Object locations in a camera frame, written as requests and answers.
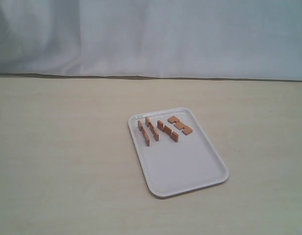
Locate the wooden notched piece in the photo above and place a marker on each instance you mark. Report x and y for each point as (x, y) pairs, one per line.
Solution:
(166, 129)
(142, 129)
(152, 129)

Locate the S-shaped wooden block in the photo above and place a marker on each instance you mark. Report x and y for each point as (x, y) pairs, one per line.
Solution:
(186, 130)

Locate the white plastic tray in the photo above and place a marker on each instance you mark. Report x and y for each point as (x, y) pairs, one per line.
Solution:
(171, 168)

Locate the white backdrop cloth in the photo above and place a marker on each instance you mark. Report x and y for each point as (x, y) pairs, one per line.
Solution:
(256, 39)

